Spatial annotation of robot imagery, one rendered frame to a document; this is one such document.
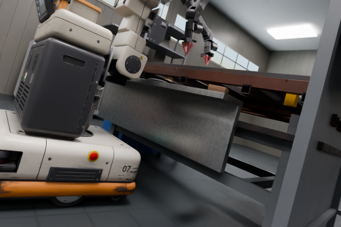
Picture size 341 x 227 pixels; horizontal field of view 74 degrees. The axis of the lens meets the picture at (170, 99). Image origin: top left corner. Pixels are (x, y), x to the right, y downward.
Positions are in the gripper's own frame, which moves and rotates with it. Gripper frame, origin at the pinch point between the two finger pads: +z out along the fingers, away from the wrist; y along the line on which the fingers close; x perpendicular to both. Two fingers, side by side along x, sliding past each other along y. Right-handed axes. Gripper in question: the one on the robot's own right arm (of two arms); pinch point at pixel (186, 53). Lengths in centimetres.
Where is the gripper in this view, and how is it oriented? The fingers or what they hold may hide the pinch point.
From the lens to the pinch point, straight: 150.4
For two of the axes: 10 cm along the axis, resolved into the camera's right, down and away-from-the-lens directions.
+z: -1.1, 9.9, 1.1
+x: 7.0, 1.6, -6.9
